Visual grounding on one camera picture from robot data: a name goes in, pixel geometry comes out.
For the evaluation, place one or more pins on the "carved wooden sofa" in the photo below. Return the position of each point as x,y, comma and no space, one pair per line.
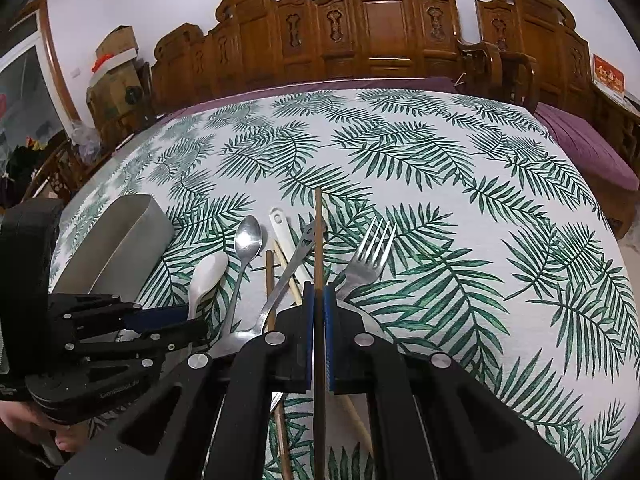
380,25

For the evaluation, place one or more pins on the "light bamboo chopstick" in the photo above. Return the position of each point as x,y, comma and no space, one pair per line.
287,272

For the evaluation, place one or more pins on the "clear plastic bag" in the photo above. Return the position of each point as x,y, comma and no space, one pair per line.
85,142

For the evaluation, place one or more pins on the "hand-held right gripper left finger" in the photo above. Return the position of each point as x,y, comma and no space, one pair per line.
307,330

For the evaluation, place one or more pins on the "wooden framed glass door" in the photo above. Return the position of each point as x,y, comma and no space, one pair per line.
25,75

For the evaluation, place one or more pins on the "red calendar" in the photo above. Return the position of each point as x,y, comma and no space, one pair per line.
609,74

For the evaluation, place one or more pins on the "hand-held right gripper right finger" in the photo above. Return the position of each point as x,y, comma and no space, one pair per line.
331,330

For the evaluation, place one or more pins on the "long white plastic spoon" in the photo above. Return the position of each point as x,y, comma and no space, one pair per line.
279,222

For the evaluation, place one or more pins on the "carved wooden armchair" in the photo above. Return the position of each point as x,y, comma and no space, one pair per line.
530,25

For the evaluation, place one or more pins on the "grey metal tray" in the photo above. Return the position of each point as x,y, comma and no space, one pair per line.
115,240

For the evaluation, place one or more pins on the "dark brown chopstick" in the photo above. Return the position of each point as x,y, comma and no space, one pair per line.
318,240

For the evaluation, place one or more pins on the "small cardboard box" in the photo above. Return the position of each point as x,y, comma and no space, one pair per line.
117,42

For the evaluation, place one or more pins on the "person's left hand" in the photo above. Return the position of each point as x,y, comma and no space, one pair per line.
15,417

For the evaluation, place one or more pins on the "wooden side cabinet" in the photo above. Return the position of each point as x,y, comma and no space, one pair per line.
620,120

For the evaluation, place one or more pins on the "metal fork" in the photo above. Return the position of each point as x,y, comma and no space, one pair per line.
367,265

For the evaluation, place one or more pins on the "leaf print tablecloth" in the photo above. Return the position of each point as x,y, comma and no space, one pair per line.
425,160

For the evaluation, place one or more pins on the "purple seat cushion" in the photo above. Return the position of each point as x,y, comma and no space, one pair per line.
585,145

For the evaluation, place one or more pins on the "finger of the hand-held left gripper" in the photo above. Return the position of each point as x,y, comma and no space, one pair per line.
170,337
155,317

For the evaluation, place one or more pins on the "large cardboard box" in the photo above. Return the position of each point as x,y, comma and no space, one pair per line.
112,92

